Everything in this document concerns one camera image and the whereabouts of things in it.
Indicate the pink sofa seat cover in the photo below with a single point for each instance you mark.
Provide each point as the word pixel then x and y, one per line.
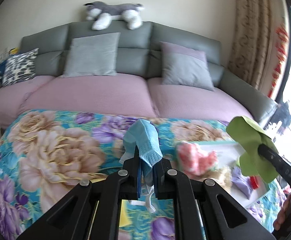
pixel 122 94

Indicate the red ring object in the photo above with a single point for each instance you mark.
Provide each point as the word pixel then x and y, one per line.
pixel 254 182

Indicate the cream lace cloth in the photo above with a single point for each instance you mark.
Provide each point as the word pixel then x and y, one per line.
pixel 223 177

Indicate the grey sofa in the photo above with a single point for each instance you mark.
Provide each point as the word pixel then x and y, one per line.
pixel 139 54

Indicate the leopard print cushion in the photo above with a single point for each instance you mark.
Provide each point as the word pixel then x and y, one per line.
pixel 19 68

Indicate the person right hand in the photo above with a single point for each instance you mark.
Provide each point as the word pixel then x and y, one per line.
pixel 282 215

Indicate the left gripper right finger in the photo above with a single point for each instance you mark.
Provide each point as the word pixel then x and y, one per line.
pixel 203 209

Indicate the husky plush toy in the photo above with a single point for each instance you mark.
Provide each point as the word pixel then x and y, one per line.
pixel 103 14

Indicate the patterned curtain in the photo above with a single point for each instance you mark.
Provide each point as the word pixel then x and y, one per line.
pixel 253 54

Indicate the pink white fluffy cloth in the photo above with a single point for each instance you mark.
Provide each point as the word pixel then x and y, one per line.
pixel 192 161

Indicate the blue face mask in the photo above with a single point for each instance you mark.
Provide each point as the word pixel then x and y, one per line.
pixel 143 136

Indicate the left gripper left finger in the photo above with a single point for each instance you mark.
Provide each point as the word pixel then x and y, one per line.
pixel 90 210

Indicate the grey cushion left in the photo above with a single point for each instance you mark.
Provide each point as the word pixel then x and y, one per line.
pixel 92 56

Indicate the purple wet wipes pack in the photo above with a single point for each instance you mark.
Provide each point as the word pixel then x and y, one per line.
pixel 242 182

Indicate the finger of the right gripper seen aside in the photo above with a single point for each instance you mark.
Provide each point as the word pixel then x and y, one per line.
pixel 268 154

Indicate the green microfiber cloth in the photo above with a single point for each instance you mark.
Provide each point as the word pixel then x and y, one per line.
pixel 250 136

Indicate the yellow sponge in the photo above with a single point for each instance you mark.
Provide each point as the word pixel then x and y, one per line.
pixel 124 219

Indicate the floral blanket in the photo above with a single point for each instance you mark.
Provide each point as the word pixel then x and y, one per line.
pixel 44 154

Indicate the grey and pink cushion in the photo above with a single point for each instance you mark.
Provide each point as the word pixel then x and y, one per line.
pixel 185 66

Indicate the red hanging decoration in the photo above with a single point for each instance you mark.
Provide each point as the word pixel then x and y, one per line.
pixel 281 46

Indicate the teal shallow box tray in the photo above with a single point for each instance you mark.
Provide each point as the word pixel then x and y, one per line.
pixel 228 153

